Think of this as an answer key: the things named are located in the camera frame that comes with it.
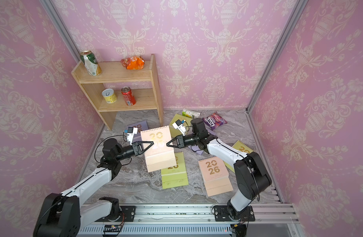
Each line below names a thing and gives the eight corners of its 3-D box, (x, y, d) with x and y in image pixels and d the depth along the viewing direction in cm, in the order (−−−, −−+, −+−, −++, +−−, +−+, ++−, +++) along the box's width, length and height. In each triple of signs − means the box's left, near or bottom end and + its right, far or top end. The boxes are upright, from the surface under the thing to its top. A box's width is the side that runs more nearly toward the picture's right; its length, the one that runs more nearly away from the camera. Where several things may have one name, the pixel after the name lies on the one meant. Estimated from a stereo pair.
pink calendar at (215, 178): (207, 197, 81) (208, 196, 80) (197, 160, 95) (197, 159, 93) (233, 191, 83) (234, 190, 82) (219, 156, 97) (220, 154, 95)
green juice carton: (181, 116, 120) (181, 111, 116) (183, 112, 122) (183, 107, 118) (198, 121, 116) (198, 116, 112) (199, 117, 119) (200, 112, 115)
